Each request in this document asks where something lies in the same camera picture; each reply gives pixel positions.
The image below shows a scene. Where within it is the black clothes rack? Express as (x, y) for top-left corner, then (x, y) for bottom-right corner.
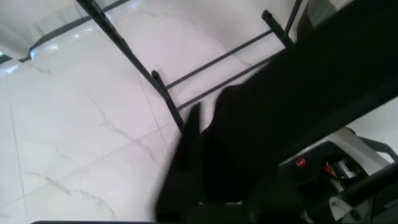
(75, 0), (305, 135)

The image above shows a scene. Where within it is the black garment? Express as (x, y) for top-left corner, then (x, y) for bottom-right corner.
(198, 0), (398, 206)

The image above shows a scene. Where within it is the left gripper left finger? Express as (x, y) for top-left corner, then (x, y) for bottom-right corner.
(154, 101), (205, 223)

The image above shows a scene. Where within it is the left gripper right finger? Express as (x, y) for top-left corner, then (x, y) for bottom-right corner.
(244, 175), (302, 223)

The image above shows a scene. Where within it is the white curtain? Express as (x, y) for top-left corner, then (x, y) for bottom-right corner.
(0, 0), (103, 60)

